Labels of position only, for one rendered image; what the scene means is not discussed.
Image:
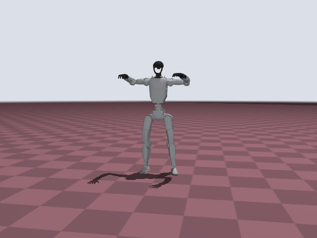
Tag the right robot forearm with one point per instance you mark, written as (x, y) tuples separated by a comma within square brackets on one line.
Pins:
[(129, 80)]

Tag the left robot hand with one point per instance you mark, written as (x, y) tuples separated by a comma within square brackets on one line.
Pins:
[(181, 75)]

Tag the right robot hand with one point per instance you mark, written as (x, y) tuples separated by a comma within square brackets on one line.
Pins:
[(124, 76)]

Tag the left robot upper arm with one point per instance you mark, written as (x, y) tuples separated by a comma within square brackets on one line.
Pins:
[(171, 82)]

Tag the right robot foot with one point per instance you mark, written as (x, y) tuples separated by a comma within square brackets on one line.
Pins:
[(143, 170)]

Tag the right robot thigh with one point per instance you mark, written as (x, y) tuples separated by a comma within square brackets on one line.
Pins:
[(146, 130)]

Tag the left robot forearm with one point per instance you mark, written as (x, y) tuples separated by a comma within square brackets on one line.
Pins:
[(187, 80)]

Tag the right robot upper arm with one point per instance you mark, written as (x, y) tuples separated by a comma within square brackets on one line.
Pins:
[(144, 81)]

